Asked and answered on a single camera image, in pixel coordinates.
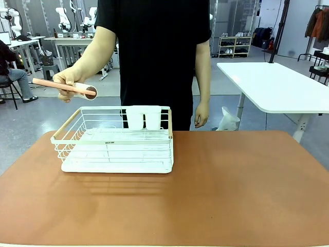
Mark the black tripod stand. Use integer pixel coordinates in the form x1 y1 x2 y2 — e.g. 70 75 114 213
262 0 291 64

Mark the clothes rack with jackets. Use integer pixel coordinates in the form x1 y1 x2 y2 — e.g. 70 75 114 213
297 4 329 62

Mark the white background workbench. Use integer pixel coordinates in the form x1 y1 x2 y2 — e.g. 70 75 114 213
43 36 96 72

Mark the person's left forearm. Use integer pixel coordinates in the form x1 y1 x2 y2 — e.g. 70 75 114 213
195 39 212 104

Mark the pink-handled lint roller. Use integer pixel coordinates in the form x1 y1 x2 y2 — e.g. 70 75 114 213
32 78 99 101

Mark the black utility cart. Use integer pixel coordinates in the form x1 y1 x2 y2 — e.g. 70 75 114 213
308 50 329 85

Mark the black backpack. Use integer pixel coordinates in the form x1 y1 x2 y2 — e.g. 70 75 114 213
251 26 273 48

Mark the white cutlery holder cup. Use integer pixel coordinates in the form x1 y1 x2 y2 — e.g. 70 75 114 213
125 105 162 131

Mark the person's left hand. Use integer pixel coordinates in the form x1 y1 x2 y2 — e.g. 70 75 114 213
194 100 210 129

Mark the white drip tray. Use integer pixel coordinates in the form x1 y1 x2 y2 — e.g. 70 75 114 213
61 128 174 174

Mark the person's right hand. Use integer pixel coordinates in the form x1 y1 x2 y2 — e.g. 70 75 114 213
52 66 86 103

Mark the white plastic bag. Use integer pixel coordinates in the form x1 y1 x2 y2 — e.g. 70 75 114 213
216 106 241 131

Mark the white background desk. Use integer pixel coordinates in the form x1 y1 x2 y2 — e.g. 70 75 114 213
7 36 46 75

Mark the person's right forearm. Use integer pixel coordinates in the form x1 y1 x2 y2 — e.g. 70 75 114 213
72 25 118 82

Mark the grey plastic stool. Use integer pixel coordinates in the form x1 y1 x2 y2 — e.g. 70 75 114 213
42 64 60 80

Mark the wooden shoe rack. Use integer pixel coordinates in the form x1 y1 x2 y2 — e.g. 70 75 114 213
217 35 253 58

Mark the white wire dish rack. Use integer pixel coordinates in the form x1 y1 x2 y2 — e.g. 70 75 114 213
50 105 174 170

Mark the person's black t-shirt torso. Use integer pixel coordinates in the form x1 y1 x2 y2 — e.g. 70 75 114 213
94 0 212 131

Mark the black folding chair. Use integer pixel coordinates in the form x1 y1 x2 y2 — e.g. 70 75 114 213
0 77 24 110

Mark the seated person in background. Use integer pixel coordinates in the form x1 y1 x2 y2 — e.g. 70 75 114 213
0 40 39 104

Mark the white side table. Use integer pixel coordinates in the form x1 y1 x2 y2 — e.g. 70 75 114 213
216 61 329 144

